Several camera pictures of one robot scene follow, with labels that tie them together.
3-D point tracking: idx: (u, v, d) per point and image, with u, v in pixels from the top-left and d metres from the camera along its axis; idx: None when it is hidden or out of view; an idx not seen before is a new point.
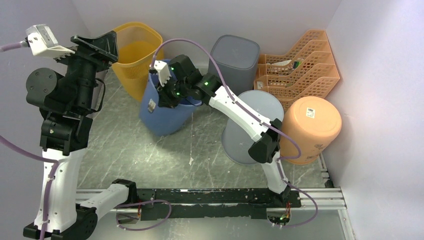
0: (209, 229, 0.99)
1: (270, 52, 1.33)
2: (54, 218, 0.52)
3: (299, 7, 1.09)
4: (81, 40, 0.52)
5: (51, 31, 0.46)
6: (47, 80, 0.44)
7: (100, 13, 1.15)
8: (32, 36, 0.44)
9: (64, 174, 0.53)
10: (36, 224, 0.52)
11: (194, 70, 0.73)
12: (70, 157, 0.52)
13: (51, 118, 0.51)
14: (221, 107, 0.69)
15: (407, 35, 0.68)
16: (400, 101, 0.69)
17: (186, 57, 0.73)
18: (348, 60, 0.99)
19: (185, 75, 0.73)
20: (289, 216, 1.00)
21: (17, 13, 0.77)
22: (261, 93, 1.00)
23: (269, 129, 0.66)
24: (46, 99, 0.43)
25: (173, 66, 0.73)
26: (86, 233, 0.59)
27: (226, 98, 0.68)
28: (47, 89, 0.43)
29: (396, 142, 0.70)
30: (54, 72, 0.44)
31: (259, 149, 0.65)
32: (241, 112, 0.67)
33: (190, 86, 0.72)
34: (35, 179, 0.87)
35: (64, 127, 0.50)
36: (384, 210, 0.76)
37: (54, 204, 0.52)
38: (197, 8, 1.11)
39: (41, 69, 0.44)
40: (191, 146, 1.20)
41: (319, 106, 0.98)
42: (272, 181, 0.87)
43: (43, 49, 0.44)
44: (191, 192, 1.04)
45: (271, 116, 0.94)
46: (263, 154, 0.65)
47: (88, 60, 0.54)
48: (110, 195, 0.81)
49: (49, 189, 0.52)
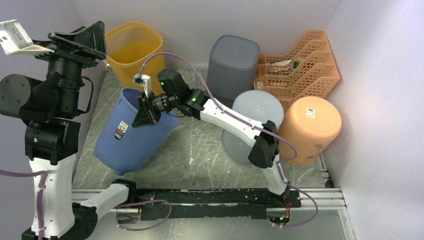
0: (209, 229, 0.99)
1: (270, 52, 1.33)
2: (50, 225, 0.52)
3: (298, 7, 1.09)
4: (59, 37, 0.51)
5: (20, 29, 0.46)
6: (21, 89, 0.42)
7: (99, 13, 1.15)
8: (1, 35, 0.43)
9: (55, 183, 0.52)
10: (33, 230, 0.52)
11: (183, 87, 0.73)
12: (58, 167, 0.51)
13: (34, 125, 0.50)
14: (211, 118, 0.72)
15: (408, 35, 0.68)
16: (400, 102, 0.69)
17: (176, 73, 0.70)
18: (348, 60, 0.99)
19: (174, 91, 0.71)
20: (289, 216, 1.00)
21: (15, 13, 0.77)
22: (261, 94, 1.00)
23: (262, 133, 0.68)
24: (21, 110, 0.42)
25: (163, 82, 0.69)
26: (86, 233, 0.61)
27: (215, 109, 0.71)
28: (21, 99, 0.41)
29: (396, 143, 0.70)
30: (26, 80, 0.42)
31: (258, 155, 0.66)
32: (231, 120, 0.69)
33: (179, 102, 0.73)
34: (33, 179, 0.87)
35: (48, 135, 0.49)
36: (384, 210, 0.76)
37: (48, 211, 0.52)
38: (196, 8, 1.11)
39: (12, 77, 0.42)
40: (191, 146, 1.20)
41: (318, 106, 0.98)
42: (272, 183, 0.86)
43: (15, 49, 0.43)
44: (191, 192, 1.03)
45: (271, 116, 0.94)
46: (262, 159, 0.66)
47: (71, 59, 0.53)
48: (109, 195, 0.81)
49: (42, 197, 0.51)
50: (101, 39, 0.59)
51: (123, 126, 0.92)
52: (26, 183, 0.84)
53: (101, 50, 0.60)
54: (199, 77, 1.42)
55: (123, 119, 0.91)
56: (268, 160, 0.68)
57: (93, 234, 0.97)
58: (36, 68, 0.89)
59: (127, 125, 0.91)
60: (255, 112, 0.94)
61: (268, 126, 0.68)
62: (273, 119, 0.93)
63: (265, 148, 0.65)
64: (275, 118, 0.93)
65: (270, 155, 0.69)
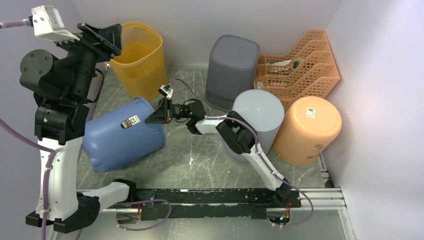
0: (209, 229, 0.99)
1: (270, 52, 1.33)
2: (55, 207, 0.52)
3: (298, 6, 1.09)
4: (88, 27, 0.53)
5: (59, 14, 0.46)
6: (43, 62, 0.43)
7: (100, 13, 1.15)
8: (38, 15, 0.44)
9: (62, 163, 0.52)
10: (37, 212, 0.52)
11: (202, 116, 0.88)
12: (66, 146, 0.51)
13: (46, 106, 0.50)
14: (201, 127, 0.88)
15: (410, 33, 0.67)
16: (401, 102, 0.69)
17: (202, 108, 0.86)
18: (348, 60, 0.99)
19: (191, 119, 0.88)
20: (289, 217, 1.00)
21: (15, 13, 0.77)
22: (261, 92, 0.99)
23: (226, 119, 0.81)
24: (40, 81, 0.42)
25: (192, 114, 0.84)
26: (88, 220, 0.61)
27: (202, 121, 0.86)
28: (42, 70, 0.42)
29: (397, 143, 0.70)
30: (50, 54, 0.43)
31: (225, 138, 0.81)
32: (210, 121, 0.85)
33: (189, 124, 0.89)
34: (32, 179, 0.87)
35: (58, 114, 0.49)
36: (385, 210, 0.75)
37: (54, 193, 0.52)
38: (196, 8, 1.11)
39: (36, 51, 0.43)
40: (191, 146, 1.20)
41: (320, 106, 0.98)
42: (264, 178, 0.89)
43: (49, 31, 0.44)
44: (191, 192, 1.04)
45: (271, 115, 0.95)
46: (229, 140, 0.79)
47: (91, 49, 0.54)
48: (111, 189, 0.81)
49: (48, 177, 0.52)
50: (120, 37, 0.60)
51: (135, 120, 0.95)
52: (27, 183, 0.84)
53: (118, 47, 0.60)
54: (199, 78, 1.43)
55: (138, 113, 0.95)
56: (240, 143, 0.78)
57: (93, 234, 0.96)
58: None
59: (139, 120, 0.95)
60: (255, 112, 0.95)
61: (231, 114, 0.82)
62: (272, 117, 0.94)
63: (225, 129, 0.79)
64: (275, 117, 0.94)
65: (241, 139, 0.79)
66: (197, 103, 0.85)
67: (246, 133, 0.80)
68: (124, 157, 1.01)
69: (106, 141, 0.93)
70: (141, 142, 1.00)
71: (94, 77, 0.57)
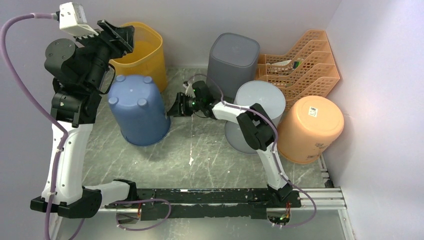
0: (209, 229, 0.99)
1: (270, 52, 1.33)
2: (61, 190, 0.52)
3: (298, 6, 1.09)
4: (107, 24, 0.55)
5: (83, 11, 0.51)
6: (66, 48, 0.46)
7: (98, 12, 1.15)
8: (64, 10, 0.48)
9: (73, 145, 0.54)
10: (43, 196, 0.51)
11: (209, 95, 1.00)
12: (79, 129, 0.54)
13: (62, 92, 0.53)
14: (218, 112, 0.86)
15: (409, 32, 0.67)
16: (399, 101, 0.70)
17: (205, 84, 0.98)
18: (348, 59, 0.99)
19: (201, 97, 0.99)
20: (289, 216, 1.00)
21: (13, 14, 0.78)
22: (262, 84, 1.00)
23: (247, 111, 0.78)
24: (63, 65, 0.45)
25: (194, 89, 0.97)
26: (90, 212, 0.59)
27: (220, 105, 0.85)
28: (65, 56, 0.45)
29: (397, 144, 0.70)
30: (72, 43, 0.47)
31: (244, 130, 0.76)
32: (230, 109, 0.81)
33: (203, 105, 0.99)
34: (33, 179, 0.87)
35: (75, 100, 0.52)
36: (385, 210, 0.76)
37: (62, 176, 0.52)
38: (195, 8, 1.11)
39: (59, 40, 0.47)
40: (191, 146, 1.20)
41: (322, 105, 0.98)
42: (270, 176, 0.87)
43: (73, 24, 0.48)
44: (191, 192, 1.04)
45: (274, 105, 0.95)
46: (248, 135, 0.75)
47: (107, 44, 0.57)
48: (112, 186, 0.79)
49: (58, 159, 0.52)
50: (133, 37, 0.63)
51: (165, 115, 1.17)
52: (29, 182, 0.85)
53: (132, 45, 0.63)
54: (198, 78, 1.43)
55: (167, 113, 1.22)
56: (258, 140, 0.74)
57: (93, 235, 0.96)
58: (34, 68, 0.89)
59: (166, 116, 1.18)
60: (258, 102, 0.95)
61: (254, 107, 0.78)
62: (272, 110, 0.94)
63: (246, 121, 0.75)
64: (278, 107, 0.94)
65: (261, 136, 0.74)
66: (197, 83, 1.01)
67: (268, 131, 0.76)
68: (138, 123, 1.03)
69: (160, 98, 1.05)
70: (158, 123, 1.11)
71: (107, 68, 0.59)
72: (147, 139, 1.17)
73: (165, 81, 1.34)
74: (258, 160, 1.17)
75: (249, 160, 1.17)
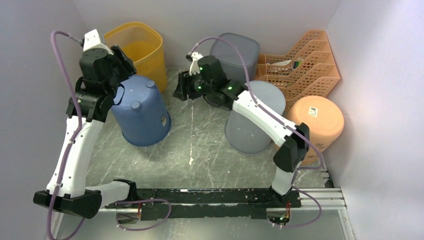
0: (208, 229, 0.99)
1: (270, 52, 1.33)
2: (67, 182, 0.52)
3: (298, 6, 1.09)
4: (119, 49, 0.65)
5: (103, 36, 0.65)
6: (100, 53, 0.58)
7: (99, 12, 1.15)
8: (90, 36, 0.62)
9: (84, 139, 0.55)
10: (48, 189, 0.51)
11: (222, 75, 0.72)
12: (92, 124, 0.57)
13: (82, 92, 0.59)
14: (243, 109, 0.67)
15: (409, 32, 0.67)
16: (400, 101, 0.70)
17: (216, 60, 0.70)
18: (348, 60, 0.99)
19: (211, 77, 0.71)
20: (289, 217, 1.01)
21: (14, 14, 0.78)
22: (262, 84, 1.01)
23: (293, 133, 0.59)
24: (95, 62, 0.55)
25: (202, 66, 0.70)
26: (91, 214, 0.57)
27: (249, 102, 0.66)
28: (98, 56, 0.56)
29: (397, 144, 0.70)
30: (106, 50, 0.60)
31: (281, 155, 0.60)
32: (263, 115, 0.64)
33: (214, 89, 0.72)
34: (35, 179, 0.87)
35: (91, 98, 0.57)
36: (385, 210, 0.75)
37: (69, 167, 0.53)
38: (195, 8, 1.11)
39: (96, 47, 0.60)
40: (191, 146, 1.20)
41: (323, 106, 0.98)
42: (279, 184, 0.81)
43: (96, 43, 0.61)
44: (191, 192, 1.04)
45: (274, 105, 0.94)
46: (284, 160, 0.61)
47: (120, 64, 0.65)
48: (113, 186, 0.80)
49: (68, 151, 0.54)
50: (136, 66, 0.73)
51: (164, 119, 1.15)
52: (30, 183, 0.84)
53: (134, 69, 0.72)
54: None
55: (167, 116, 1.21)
56: (293, 167, 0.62)
57: (93, 235, 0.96)
58: (35, 68, 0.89)
59: (165, 120, 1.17)
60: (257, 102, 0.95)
61: (303, 129, 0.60)
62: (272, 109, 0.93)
63: (293, 150, 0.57)
64: (278, 107, 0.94)
65: (297, 162, 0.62)
66: (204, 57, 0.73)
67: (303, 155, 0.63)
68: (137, 123, 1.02)
69: (160, 100, 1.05)
70: (156, 125, 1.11)
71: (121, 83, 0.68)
72: (148, 140, 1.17)
73: (165, 81, 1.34)
74: (258, 160, 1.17)
75: (249, 160, 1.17)
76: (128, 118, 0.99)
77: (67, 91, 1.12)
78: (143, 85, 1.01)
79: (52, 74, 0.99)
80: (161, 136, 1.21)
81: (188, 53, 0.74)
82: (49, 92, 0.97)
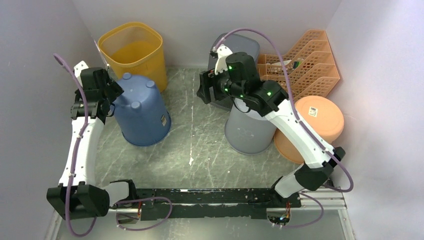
0: (208, 229, 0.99)
1: (270, 52, 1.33)
2: (80, 171, 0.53)
3: (298, 6, 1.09)
4: None
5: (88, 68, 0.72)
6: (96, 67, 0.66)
7: (99, 12, 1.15)
8: (79, 66, 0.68)
9: (92, 133, 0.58)
10: (61, 182, 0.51)
11: (255, 77, 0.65)
12: (96, 121, 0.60)
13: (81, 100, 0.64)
14: (280, 122, 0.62)
15: (409, 32, 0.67)
16: (399, 102, 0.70)
17: (249, 58, 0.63)
18: (348, 60, 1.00)
19: (242, 78, 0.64)
20: (289, 216, 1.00)
21: (13, 14, 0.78)
22: None
23: (331, 159, 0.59)
24: (94, 72, 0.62)
25: (232, 65, 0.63)
26: (103, 210, 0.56)
27: (290, 116, 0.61)
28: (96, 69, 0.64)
29: (397, 144, 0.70)
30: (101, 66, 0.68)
31: (311, 176, 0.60)
32: (303, 134, 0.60)
33: (246, 93, 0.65)
34: (35, 179, 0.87)
35: (92, 102, 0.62)
36: (385, 211, 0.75)
37: (81, 157, 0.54)
38: (195, 8, 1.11)
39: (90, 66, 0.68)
40: (191, 146, 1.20)
41: (324, 106, 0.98)
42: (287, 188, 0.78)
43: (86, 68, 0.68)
44: (191, 192, 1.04)
45: None
46: (310, 179, 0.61)
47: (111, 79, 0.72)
48: (115, 184, 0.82)
49: (78, 145, 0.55)
50: None
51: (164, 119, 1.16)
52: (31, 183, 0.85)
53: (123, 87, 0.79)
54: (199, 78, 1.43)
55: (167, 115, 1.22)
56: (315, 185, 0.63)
57: (93, 235, 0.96)
58: (35, 68, 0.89)
59: (165, 121, 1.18)
60: None
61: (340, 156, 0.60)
62: None
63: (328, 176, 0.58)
64: None
65: None
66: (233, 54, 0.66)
67: None
68: (137, 123, 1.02)
69: (160, 100, 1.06)
70: (156, 126, 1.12)
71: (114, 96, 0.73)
72: (147, 140, 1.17)
73: (165, 81, 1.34)
74: (258, 160, 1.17)
75: (249, 160, 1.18)
76: (128, 118, 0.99)
77: (67, 91, 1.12)
78: (143, 85, 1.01)
79: (52, 74, 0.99)
80: (161, 137, 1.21)
81: (213, 50, 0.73)
82: (48, 92, 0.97)
